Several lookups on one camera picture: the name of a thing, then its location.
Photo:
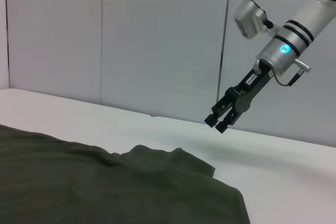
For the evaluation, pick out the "dark green shirt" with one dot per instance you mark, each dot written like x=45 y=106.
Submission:
x=78 y=182

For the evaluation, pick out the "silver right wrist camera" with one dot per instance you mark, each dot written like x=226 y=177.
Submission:
x=249 y=16

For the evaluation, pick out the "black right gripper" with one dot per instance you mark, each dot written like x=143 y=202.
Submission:
x=252 y=85

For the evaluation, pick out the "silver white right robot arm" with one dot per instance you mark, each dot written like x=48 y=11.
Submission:
x=288 y=45

